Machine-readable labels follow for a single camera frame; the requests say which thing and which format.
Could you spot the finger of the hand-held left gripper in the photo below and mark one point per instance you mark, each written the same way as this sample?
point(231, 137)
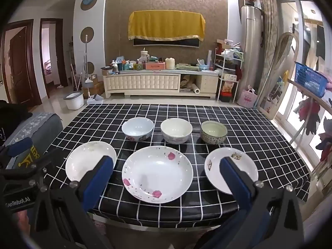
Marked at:
point(26, 175)
point(20, 146)

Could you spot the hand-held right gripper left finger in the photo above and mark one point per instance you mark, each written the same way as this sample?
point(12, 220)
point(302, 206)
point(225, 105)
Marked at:
point(99, 179)

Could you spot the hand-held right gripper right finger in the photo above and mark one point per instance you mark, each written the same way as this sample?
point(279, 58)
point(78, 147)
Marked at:
point(233, 179)

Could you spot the small printed white plate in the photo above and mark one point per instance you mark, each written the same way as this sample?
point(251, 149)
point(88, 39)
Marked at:
point(214, 173)

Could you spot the plain white plate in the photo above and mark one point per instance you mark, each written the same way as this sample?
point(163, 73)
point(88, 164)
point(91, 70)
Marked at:
point(83, 158)

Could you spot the green patterned bowl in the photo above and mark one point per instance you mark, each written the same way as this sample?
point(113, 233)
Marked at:
point(214, 138)

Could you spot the large pink flower plate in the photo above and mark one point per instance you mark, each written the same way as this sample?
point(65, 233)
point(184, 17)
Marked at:
point(155, 173)

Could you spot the plain white bowl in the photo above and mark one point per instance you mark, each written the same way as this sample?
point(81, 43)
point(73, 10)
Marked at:
point(176, 131)

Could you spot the dark cloth with yellow print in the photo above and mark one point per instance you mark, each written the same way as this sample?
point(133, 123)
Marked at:
point(24, 162)

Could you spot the grey sofa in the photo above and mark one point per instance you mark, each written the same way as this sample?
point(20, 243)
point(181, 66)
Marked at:
point(44, 129)

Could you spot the black garment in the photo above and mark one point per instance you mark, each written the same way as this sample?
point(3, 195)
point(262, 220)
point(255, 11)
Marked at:
point(13, 116)

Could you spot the black checked tablecloth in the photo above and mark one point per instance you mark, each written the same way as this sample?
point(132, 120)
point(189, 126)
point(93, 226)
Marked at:
point(116, 114)

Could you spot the white mop bucket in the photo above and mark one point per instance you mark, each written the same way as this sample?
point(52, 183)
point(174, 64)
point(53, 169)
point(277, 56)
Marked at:
point(74, 102)

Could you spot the white dustpan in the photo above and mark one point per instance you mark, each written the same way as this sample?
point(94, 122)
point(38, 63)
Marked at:
point(94, 100)

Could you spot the pink bag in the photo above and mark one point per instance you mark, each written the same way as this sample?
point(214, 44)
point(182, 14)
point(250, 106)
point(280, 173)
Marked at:
point(249, 98)

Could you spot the brown wooden door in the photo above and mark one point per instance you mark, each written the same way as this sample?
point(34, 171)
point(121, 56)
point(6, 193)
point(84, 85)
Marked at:
point(20, 62)

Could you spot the cardboard boxes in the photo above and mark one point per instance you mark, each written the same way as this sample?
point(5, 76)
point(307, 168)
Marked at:
point(98, 85)

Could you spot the white mop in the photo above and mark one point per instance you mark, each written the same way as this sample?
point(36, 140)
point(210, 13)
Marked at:
point(89, 82)

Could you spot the cream framed standing mirror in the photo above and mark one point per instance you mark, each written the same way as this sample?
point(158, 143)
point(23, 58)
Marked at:
point(275, 93)

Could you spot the white paper roll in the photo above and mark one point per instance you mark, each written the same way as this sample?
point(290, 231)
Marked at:
point(195, 89)

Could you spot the hanging clothes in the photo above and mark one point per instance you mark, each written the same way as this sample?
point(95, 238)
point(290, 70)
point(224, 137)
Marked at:
point(308, 114)

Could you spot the white metal storage rack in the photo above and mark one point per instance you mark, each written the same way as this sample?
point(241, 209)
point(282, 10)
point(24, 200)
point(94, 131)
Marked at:
point(229, 77)

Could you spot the brown framed doorway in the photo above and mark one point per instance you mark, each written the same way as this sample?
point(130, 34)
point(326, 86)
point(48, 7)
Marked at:
point(61, 51)

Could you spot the cream tv cabinet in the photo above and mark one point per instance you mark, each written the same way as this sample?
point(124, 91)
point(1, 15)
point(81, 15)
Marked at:
point(140, 81)

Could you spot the green cloth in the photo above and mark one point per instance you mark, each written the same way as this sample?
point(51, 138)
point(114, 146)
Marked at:
point(186, 67)

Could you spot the blue plastic basket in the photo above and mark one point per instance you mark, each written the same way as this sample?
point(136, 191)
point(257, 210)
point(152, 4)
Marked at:
point(308, 79)

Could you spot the pink box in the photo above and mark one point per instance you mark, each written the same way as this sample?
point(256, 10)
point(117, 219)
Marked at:
point(155, 66)

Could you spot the cream jar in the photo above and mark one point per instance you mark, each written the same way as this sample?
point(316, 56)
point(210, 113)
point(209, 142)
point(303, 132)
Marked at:
point(170, 64)

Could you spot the white mug with straw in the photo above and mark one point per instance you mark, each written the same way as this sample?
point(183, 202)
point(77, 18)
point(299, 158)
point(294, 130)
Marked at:
point(144, 55)

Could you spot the standing air conditioner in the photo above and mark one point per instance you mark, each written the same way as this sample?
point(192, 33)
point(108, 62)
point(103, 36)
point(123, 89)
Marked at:
point(251, 44)

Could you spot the glass balcony door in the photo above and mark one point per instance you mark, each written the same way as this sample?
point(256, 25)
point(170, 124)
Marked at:
point(306, 44)

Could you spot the patterned beige curtain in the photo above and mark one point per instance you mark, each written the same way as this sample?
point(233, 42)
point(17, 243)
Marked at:
point(267, 18)

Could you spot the yellow cloth cover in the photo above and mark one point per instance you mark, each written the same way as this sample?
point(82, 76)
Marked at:
point(166, 26)

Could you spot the small round brown wall decoration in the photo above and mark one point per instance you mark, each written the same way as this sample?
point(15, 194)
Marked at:
point(90, 68)

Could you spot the wall television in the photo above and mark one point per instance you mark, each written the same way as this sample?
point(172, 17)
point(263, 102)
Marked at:
point(160, 42)

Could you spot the round blue wall decoration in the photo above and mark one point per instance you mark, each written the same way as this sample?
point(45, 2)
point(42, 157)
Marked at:
point(89, 1)

